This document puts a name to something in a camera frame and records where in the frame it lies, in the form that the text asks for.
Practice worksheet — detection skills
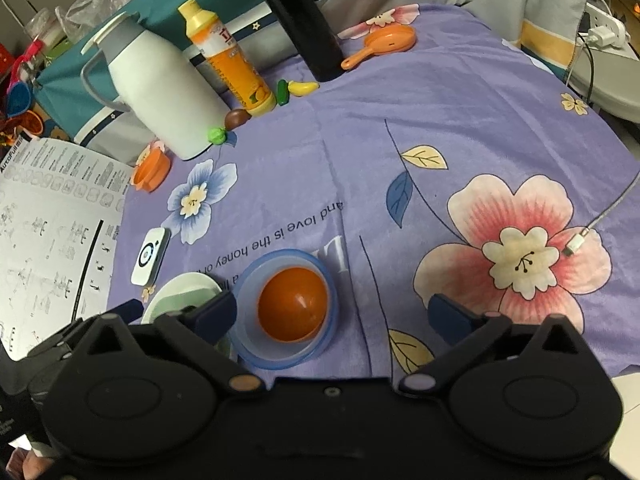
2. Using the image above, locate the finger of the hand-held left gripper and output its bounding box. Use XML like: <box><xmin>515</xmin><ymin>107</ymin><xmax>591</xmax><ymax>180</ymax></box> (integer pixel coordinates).
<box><xmin>26</xmin><ymin>299</ymin><xmax>146</xmax><ymax>362</ymax></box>

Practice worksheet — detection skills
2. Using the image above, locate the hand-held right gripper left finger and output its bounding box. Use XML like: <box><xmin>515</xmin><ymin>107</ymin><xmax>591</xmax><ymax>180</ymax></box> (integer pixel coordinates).
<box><xmin>85</xmin><ymin>290</ymin><xmax>263</xmax><ymax>397</ymax></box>

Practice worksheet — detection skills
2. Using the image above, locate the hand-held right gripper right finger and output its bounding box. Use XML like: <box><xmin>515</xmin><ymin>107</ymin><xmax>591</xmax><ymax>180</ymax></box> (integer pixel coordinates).
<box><xmin>399</xmin><ymin>294</ymin><xmax>590</xmax><ymax>396</ymax></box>

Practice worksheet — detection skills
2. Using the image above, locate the blue translucent bowl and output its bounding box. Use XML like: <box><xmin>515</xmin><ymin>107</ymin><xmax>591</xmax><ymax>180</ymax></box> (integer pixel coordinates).
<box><xmin>229</xmin><ymin>249</ymin><xmax>340</xmax><ymax>372</ymax></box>

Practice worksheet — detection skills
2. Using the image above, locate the pale green plate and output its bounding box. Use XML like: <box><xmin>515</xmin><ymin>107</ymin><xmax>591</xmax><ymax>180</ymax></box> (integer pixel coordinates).
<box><xmin>141</xmin><ymin>271</ymin><xmax>236</xmax><ymax>361</ymax></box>

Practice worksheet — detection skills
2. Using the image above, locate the orange bowl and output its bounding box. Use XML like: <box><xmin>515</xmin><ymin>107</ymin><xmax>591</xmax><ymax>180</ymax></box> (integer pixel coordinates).
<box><xmin>257</xmin><ymin>267</ymin><xmax>328</xmax><ymax>343</ymax></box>

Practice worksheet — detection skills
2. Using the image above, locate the person's left hand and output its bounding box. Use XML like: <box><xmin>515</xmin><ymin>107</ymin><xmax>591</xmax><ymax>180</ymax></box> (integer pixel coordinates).
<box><xmin>0</xmin><ymin>449</ymin><xmax>57</xmax><ymax>480</ymax></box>

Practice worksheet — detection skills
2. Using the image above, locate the white round-dial device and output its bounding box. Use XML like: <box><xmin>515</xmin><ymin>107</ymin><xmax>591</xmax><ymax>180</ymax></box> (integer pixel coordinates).
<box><xmin>130</xmin><ymin>227</ymin><xmax>171</xmax><ymax>287</ymax></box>

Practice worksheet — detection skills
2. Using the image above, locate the white instruction sheet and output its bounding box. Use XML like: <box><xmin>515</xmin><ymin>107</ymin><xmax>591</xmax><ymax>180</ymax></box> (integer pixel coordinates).
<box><xmin>0</xmin><ymin>137</ymin><xmax>132</xmax><ymax>363</ymax></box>

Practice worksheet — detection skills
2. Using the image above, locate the orange toy pot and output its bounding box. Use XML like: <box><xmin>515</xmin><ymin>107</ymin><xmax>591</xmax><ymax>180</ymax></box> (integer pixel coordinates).
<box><xmin>131</xmin><ymin>141</ymin><xmax>172</xmax><ymax>194</ymax></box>

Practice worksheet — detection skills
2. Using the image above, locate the purple floral cloth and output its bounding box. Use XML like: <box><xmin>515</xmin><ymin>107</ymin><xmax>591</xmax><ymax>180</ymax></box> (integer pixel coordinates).
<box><xmin>102</xmin><ymin>4</ymin><xmax>640</xmax><ymax>378</ymax></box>

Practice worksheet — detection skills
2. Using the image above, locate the brown toy chestnut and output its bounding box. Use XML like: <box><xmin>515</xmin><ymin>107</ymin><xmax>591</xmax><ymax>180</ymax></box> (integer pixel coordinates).
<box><xmin>223</xmin><ymin>108</ymin><xmax>252</xmax><ymax>130</ymax></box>

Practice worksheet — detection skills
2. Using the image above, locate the white thermos jug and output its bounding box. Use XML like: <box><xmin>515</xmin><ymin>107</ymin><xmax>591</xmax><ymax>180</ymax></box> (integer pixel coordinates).
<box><xmin>80</xmin><ymin>11</ymin><xmax>233</xmax><ymax>162</ymax></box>

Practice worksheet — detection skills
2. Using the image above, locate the blue toy bowl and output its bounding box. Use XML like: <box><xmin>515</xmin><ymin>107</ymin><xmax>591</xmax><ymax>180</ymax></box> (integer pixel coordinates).
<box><xmin>6</xmin><ymin>80</ymin><xmax>33</xmax><ymax>118</ymax></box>

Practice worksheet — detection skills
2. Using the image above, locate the orange juice bottle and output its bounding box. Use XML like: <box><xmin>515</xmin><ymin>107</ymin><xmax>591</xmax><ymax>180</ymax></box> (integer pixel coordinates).
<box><xmin>177</xmin><ymin>0</ymin><xmax>277</xmax><ymax>118</ymax></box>

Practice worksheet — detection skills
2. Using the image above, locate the pink plastic toy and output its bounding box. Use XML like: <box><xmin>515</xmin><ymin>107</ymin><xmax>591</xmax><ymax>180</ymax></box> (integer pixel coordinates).
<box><xmin>10</xmin><ymin>42</ymin><xmax>43</xmax><ymax>86</ymax></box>

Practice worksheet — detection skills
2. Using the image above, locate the orange toy frying pan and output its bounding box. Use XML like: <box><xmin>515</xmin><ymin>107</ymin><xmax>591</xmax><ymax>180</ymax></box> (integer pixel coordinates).
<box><xmin>341</xmin><ymin>25</ymin><xmax>418</xmax><ymax>72</ymax></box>

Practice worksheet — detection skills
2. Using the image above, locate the black tall bottle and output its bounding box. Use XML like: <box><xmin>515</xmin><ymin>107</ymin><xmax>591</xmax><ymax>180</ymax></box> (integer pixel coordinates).
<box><xmin>247</xmin><ymin>0</ymin><xmax>345</xmax><ymax>83</ymax></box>

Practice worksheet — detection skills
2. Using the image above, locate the teal grey striped bedding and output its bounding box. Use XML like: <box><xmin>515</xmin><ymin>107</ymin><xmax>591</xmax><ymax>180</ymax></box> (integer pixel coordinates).
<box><xmin>37</xmin><ymin>0</ymin><xmax>591</xmax><ymax>166</ymax></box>

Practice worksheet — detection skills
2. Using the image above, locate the clear plastic bag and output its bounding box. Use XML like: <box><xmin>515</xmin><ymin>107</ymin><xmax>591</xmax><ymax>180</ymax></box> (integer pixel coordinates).
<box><xmin>55</xmin><ymin>0</ymin><xmax>128</xmax><ymax>36</ymax></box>

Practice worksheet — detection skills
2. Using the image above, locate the white charger plug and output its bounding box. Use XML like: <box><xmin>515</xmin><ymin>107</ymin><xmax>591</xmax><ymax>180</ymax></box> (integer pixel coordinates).
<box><xmin>587</xmin><ymin>25</ymin><xmax>631</xmax><ymax>48</ymax></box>

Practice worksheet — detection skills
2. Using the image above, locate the white power strip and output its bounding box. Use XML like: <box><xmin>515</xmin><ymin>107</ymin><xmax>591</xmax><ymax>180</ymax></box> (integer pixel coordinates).
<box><xmin>582</xmin><ymin>0</ymin><xmax>633</xmax><ymax>51</ymax></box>

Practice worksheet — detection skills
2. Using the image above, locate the white usb cable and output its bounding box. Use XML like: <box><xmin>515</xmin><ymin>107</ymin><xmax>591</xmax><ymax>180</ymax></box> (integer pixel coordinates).
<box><xmin>562</xmin><ymin>172</ymin><xmax>640</xmax><ymax>257</ymax></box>

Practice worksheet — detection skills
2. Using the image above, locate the black power cable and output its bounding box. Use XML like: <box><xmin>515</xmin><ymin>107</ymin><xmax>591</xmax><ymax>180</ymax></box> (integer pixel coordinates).
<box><xmin>565</xmin><ymin>10</ymin><xmax>597</xmax><ymax>107</ymax></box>

